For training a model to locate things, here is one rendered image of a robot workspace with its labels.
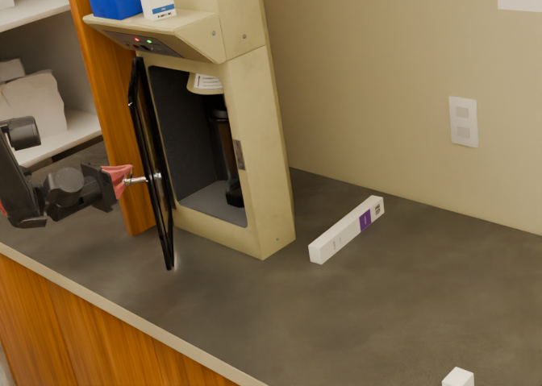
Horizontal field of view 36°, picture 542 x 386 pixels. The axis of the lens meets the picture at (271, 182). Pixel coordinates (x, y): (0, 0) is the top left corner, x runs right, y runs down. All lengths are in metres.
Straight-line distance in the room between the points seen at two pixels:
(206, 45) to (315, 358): 0.64
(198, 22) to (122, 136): 0.48
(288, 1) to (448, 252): 0.76
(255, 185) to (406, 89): 0.44
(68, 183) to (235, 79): 0.39
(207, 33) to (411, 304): 0.67
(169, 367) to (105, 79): 0.67
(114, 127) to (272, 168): 0.41
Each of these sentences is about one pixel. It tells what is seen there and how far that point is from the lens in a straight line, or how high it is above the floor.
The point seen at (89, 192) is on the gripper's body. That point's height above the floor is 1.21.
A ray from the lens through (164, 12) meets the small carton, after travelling 1.72.
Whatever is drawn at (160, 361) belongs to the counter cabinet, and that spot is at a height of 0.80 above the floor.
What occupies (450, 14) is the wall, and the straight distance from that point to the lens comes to 1.86.
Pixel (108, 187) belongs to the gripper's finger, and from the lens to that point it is 1.76.
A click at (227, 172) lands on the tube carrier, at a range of 1.95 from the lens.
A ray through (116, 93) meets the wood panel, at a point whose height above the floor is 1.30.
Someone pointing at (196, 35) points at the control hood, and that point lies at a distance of 1.65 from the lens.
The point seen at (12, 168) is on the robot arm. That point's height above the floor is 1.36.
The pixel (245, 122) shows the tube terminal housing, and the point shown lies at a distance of 1.77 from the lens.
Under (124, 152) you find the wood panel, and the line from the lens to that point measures 2.05.
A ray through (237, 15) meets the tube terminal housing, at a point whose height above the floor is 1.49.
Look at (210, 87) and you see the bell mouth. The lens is 1.83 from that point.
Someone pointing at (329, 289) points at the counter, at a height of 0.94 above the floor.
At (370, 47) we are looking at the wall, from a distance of 2.02.
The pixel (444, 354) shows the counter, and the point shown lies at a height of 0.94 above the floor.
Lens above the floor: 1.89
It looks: 25 degrees down
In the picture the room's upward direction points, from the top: 9 degrees counter-clockwise
